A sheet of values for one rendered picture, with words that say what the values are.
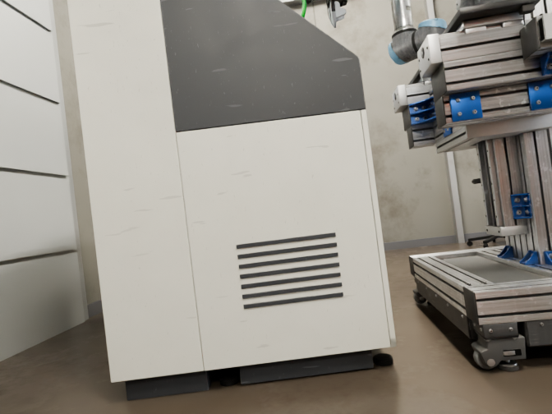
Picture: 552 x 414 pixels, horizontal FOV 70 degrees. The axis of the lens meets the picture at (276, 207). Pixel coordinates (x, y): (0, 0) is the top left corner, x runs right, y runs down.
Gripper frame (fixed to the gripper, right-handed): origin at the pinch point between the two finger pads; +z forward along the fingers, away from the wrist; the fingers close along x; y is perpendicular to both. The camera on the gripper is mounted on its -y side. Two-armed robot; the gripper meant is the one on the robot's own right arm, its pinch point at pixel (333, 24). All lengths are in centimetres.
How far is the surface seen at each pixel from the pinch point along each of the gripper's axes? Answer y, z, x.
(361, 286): -9, 96, -35
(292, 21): -19.3, 13.9, -34.5
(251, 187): -38, 62, -35
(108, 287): -84, 87, -35
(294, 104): -22, 39, -35
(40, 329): -160, 116, 54
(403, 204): 102, 78, 251
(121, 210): -78, 64, -35
